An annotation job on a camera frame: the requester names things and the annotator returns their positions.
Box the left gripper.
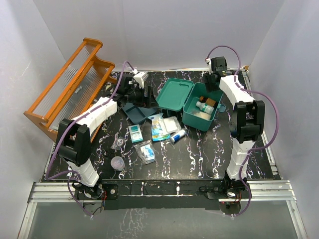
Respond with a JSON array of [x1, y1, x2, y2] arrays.
[[125, 85, 159, 109]]

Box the brown medicine bottle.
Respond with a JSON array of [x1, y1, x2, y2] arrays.
[[199, 96, 216, 107]]

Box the white green-label bottle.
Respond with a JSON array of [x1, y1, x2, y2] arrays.
[[195, 101, 214, 115]]

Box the blue cotton swab bag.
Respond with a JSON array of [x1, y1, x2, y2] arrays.
[[148, 113, 170, 142]]

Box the green medicine box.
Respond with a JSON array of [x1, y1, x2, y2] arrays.
[[156, 78, 223, 131]]

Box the cotton ball bag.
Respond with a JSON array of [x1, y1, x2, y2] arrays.
[[192, 111, 211, 120]]

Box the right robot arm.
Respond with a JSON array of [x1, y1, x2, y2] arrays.
[[203, 57, 265, 198]]

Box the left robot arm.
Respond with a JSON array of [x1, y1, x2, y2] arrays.
[[54, 75, 158, 199]]

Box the blue divided tray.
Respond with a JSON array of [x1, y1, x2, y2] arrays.
[[122, 103, 156, 124]]

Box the white gauze packet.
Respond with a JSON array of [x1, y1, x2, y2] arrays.
[[162, 117, 181, 133]]

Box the teal white wipe packet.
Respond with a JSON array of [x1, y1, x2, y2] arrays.
[[128, 125, 144, 143]]

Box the white blue tube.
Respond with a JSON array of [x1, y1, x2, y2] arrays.
[[170, 129, 186, 144]]

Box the clear bag blue bandages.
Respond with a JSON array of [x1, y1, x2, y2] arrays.
[[134, 140, 155, 165]]

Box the small clear bag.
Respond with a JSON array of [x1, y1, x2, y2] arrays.
[[111, 133, 125, 151]]

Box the clear plastic cup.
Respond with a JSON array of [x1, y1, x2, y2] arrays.
[[111, 156, 125, 171]]

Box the orange wooden shelf rack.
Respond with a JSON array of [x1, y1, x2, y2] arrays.
[[23, 38, 117, 142]]

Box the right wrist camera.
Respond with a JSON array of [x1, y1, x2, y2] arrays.
[[205, 56, 227, 74]]

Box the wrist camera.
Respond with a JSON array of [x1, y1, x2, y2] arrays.
[[133, 72, 148, 89], [205, 56, 227, 74]]

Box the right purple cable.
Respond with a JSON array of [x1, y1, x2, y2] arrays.
[[208, 45, 279, 217]]

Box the purple cable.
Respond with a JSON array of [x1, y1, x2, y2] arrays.
[[208, 45, 279, 217], [44, 61, 137, 217]]

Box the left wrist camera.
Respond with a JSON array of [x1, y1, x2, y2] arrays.
[[133, 72, 148, 89]]

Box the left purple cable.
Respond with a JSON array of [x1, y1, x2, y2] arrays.
[[44, 61, 137, 217]]

